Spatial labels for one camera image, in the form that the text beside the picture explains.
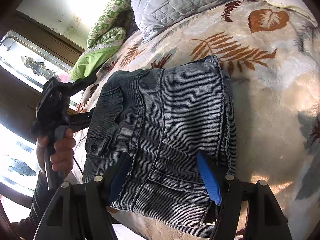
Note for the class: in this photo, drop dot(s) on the grey denim pants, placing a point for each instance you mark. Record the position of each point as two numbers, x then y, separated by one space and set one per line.
163 118

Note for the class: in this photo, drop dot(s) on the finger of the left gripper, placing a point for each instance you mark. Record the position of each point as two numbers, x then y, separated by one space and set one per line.
81 84
80 121

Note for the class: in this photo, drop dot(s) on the left hand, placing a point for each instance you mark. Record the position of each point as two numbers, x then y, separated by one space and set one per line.
62 159

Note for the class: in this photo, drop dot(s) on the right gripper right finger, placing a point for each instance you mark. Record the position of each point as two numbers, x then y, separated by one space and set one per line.
225 191

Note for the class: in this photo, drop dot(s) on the dark sleeved left forearm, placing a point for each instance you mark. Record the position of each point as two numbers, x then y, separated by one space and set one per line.
26 228

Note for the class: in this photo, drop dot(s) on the green patterned quilt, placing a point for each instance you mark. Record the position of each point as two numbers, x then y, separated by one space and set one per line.
105 38

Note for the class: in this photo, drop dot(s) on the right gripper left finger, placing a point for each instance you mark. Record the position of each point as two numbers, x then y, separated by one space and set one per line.
100 193

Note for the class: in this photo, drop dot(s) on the stained glass window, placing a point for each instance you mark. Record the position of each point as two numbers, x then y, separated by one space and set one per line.
25 68

